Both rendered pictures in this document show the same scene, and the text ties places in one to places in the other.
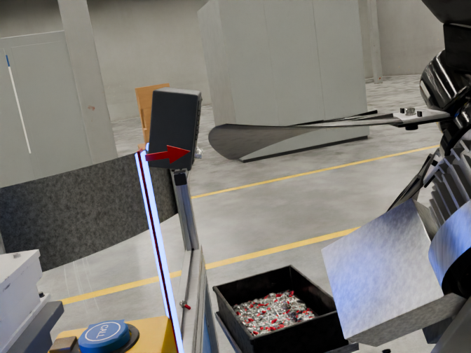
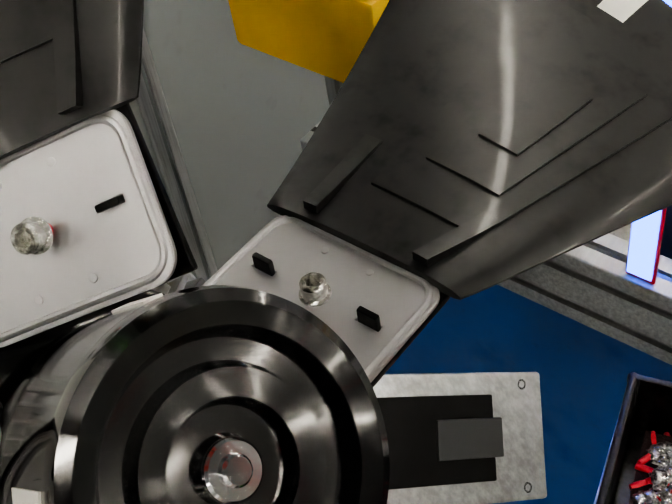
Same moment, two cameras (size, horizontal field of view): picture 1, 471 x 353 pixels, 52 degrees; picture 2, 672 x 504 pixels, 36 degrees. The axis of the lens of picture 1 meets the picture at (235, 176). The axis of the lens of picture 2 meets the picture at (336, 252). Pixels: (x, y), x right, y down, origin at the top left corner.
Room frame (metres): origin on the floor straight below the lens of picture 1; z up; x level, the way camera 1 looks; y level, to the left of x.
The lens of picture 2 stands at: (0.83, -0.42, 1.50)
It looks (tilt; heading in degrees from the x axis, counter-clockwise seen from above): 46 degrees down; 136
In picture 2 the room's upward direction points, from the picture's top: 10 degrees counter-clockwise
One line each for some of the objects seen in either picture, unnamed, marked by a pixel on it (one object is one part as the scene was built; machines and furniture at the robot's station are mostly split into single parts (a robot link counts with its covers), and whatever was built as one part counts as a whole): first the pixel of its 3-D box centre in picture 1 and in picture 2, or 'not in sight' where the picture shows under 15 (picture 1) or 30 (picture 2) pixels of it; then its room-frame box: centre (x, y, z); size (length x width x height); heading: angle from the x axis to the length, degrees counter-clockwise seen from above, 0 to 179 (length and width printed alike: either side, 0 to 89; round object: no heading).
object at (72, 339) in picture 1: (63, 345); not in sight; (0.36, 0.16, 1.08); 0.02 x 0.02 x 0.01; 0
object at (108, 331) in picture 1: (104, 338); not in sight; (0.36, 0.13, 1.08); 0.04 x 0.04 x 0.02
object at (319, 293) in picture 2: (411, 117); (316, 300); (0.61, -0.23, 1.18); 0.01 x 0.01 x 0.03
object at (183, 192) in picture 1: (186, 210); not in sight; (1.14, 0.13, 0.96); 0.03 x 0.03 x 0.20; 0
